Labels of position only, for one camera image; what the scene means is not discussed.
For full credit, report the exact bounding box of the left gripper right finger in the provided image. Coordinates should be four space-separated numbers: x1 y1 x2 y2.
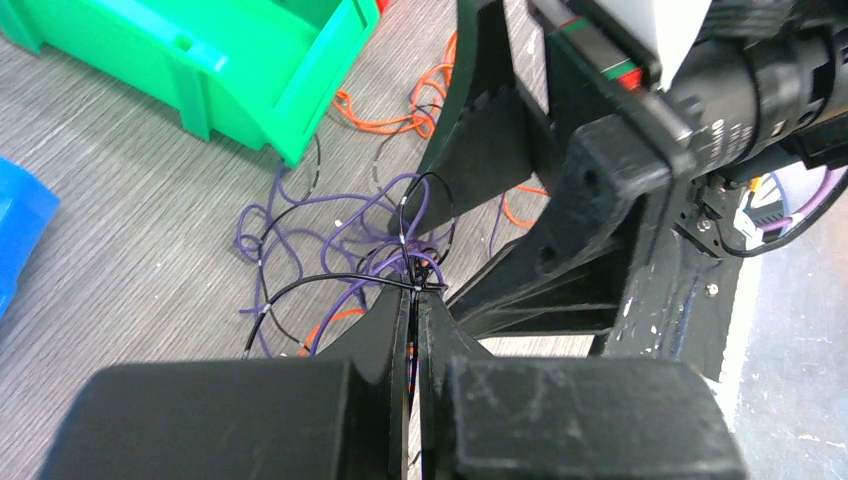
418 294 748 479

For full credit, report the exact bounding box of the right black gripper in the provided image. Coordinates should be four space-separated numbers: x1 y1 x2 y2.
402 1 741 381

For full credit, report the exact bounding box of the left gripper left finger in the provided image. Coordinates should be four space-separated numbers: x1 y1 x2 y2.
40 287 411 479

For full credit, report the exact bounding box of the orange cable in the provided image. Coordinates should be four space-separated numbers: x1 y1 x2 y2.
298 29 551 359

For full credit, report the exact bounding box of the black cable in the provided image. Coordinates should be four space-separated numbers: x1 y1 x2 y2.
241 132 458 362

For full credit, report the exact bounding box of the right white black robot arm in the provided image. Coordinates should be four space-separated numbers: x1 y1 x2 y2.
409 1 847 379

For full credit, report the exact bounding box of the red plastic bin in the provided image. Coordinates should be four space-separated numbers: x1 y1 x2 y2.
375 0 391 14

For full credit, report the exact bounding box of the green plastic bin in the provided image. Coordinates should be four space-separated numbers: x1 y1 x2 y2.
1 1 381 167

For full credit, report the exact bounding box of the blue plastic bin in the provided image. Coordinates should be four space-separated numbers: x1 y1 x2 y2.
1 158 60 316

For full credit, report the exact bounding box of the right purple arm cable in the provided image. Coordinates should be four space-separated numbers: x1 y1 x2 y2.
758 165 848 233

